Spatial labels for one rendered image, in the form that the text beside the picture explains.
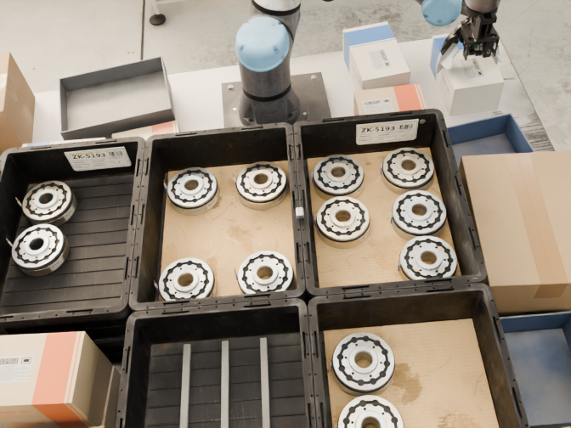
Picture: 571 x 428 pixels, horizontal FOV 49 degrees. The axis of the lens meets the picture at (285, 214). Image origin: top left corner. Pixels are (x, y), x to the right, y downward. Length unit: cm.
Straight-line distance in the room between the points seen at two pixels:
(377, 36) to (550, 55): 138
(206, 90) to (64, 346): 87
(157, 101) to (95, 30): 164
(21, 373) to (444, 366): 69
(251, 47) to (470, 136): 55
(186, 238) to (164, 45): 188
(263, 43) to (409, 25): 168
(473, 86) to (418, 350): 71
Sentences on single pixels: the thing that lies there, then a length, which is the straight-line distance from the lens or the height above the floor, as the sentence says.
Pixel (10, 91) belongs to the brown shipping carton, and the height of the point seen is 84.
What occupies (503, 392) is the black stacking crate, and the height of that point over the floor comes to 90.
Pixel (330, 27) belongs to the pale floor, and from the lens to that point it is 300.
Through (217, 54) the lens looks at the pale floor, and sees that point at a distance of 292.
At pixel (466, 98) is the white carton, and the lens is 159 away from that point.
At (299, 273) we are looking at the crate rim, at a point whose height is 93.
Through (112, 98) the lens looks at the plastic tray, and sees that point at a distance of 169.
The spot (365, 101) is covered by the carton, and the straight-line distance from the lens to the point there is 153.
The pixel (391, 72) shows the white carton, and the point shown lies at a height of 79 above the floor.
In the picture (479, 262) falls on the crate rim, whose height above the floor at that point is 93.
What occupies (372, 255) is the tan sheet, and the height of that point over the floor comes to 83.
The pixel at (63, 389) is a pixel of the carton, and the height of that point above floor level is 92.
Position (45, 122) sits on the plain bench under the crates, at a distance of 178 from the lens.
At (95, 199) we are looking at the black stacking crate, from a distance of 138.
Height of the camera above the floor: 185
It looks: 54 degrees down
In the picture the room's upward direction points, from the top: 8 degrees counter-clockwise
